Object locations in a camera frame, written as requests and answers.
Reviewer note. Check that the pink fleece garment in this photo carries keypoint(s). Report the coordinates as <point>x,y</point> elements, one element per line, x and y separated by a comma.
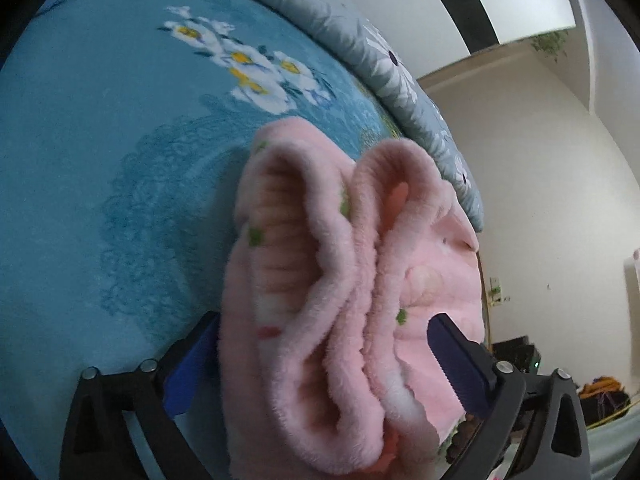
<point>325,285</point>

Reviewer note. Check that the floral bed blanket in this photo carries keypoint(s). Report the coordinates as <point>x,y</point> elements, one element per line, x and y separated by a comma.
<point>100,160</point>

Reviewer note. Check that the white wardrobe with black stripe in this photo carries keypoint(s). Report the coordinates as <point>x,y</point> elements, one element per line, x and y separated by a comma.
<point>525,5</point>

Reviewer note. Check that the green plant wall decal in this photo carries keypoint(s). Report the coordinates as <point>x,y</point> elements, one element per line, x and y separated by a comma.
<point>550,44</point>

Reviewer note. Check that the grey daisy print quilt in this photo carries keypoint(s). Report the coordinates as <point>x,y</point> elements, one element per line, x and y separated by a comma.
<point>400,80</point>

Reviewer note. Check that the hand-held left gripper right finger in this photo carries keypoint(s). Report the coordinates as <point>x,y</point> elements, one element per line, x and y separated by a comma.
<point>457,360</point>

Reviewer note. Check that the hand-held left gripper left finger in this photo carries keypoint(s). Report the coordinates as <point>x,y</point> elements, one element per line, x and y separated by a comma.
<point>187,375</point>

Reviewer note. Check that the wall socket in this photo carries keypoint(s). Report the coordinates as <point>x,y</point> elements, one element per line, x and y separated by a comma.
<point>497,292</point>

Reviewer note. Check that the orange cloth pile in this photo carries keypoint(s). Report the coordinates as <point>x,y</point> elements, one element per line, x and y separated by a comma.
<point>602,395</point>

